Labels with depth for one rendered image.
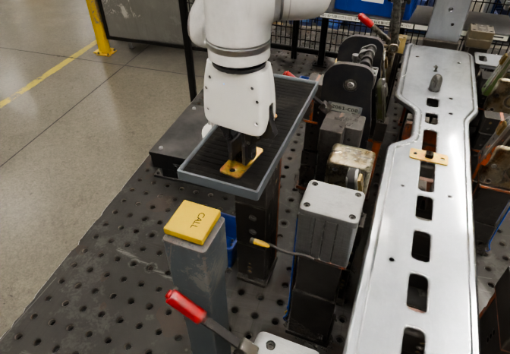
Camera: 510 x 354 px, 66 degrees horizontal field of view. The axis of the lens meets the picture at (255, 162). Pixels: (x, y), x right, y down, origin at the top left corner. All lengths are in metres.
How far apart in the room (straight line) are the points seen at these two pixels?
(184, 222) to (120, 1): 3.29
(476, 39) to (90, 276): 1.43
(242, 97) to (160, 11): 3.07
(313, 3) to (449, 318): 0.51
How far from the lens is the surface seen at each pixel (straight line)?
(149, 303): 1.05
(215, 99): 0.57
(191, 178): 0.63
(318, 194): 0.67
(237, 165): 0.63
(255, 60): 0.51
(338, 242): 0.68
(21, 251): 2.29
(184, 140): 1.31
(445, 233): 0.83
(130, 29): 3.82
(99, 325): 1.05
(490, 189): 1.09
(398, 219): 0.82
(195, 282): 0.62
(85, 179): 2.55
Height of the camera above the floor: 1.57
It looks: 40 degrees down
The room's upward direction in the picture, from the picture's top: straight up
